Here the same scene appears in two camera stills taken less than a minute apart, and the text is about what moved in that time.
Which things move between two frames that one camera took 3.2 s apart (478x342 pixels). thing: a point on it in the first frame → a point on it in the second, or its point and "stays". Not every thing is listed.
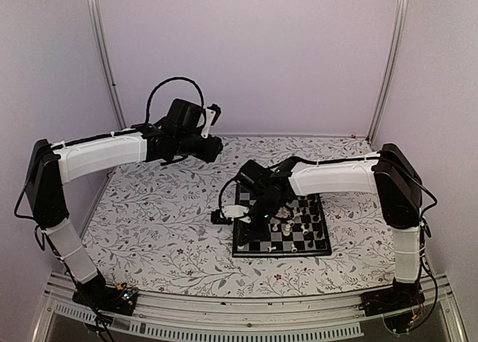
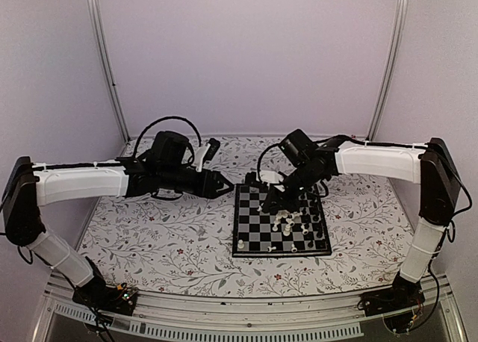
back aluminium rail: [287, 136] stays
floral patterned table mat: [151, 227] stays
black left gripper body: [187, 147] → [172, 179]
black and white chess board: [298, 228] stays
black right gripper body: [269, 207] → [305, 178]
